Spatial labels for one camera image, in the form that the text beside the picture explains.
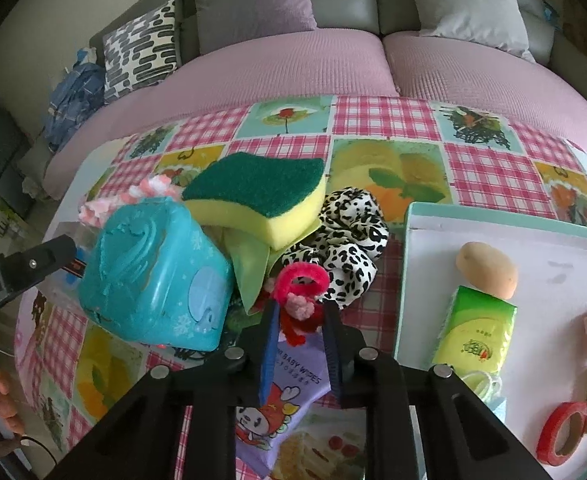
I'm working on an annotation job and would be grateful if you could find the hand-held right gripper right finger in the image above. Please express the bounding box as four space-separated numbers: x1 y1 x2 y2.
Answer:
322 302 557 480

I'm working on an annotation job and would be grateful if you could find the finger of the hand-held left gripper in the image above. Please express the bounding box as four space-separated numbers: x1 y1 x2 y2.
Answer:
0 234 91 298

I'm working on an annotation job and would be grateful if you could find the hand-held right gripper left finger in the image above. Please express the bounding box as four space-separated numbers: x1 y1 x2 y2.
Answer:
38 297 281 480

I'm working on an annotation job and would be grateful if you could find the red pink plush toy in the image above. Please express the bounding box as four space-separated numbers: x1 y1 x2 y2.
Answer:
272 262 330 348

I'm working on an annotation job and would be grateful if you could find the teal wipes pack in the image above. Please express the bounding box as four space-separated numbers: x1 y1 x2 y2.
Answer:
78 199 235 352

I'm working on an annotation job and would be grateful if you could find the green tissue pack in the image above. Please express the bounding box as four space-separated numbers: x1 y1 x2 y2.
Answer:
431 285 518 373

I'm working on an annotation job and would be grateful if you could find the beige potato shaped toy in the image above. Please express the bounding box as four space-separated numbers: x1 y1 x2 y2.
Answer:
456 241 519 301

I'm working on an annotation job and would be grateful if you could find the white tray with teal rim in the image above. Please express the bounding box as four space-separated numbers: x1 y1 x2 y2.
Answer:
392 201 587 480

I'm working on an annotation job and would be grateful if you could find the red tape roll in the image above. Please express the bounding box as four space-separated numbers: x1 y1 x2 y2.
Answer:
536 401 587 465

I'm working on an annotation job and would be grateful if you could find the person's left hand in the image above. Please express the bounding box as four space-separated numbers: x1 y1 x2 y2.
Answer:
0 367 26 436

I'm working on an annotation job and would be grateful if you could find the purple baby wipes pack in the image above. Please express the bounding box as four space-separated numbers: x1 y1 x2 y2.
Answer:
233 332 331 478

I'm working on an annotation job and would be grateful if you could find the light green cloth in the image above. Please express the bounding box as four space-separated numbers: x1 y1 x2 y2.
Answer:
208 225 319 311

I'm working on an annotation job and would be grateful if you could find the leopard print scrunchie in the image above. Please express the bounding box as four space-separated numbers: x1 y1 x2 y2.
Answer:
279 187 390 311

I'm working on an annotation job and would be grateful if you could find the pink and white fluffy cloth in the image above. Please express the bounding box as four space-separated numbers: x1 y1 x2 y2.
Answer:
78 175 184 226

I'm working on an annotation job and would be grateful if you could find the yellow and green sponge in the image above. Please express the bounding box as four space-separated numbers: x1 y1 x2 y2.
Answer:
182 151 325 251

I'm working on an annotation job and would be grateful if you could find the blue denim cloth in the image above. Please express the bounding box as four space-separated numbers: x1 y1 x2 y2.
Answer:
40 47 106 153

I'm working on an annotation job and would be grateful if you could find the black and white patterned cushion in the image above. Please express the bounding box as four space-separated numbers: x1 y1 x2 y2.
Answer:
102 0 181 97

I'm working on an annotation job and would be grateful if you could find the pink checked printed tablecloth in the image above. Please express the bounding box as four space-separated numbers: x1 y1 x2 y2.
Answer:
13 94 587 480

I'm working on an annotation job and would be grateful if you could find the pink sofa seat cover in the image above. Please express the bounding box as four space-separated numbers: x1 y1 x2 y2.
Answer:
43 27 587 196

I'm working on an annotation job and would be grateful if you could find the purple cushion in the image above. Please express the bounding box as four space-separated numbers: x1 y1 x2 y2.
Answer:
190 0 319 56

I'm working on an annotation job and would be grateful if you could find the light grey cushion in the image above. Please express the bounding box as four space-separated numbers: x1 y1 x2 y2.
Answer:
402 0 537 63

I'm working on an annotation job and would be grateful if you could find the black cable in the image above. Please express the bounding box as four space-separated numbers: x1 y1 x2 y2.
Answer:
18 437 61 471

